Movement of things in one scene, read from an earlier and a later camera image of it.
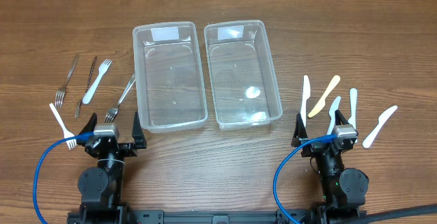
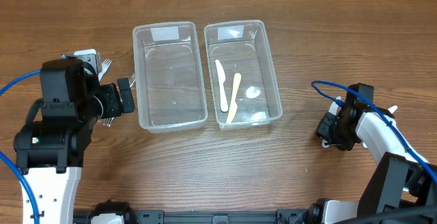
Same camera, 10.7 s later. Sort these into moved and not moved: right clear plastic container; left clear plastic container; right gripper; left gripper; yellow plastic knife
Moved: right gripper; left gripper; yellow plastic knife
Not moved: right clear plastic container; left clear plastic container
